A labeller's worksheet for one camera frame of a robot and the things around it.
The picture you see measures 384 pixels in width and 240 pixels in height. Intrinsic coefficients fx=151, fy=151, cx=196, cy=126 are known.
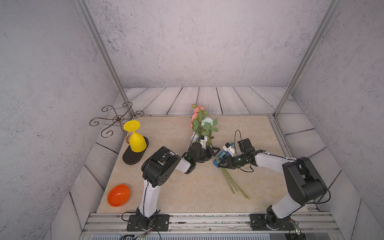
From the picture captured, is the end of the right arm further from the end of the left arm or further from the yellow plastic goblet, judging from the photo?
the yellow plastic goblet

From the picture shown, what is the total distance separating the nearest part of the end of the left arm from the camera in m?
0.77

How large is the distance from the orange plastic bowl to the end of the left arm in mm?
350

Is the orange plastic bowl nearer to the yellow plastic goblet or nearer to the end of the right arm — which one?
the yellow plastic goblet

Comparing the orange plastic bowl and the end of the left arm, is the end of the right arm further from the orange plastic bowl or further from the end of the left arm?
the orange plastic bowl

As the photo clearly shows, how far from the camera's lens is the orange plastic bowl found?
79 cm
